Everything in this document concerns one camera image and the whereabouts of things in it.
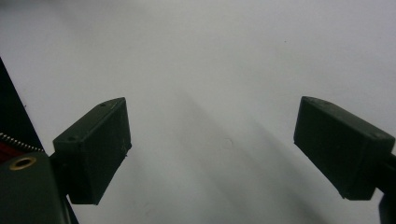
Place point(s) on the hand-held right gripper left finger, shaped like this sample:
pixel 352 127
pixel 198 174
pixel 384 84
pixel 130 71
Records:
pixel 96 149

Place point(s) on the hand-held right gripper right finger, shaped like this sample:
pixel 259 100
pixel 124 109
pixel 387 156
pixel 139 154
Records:
pixel 339 149

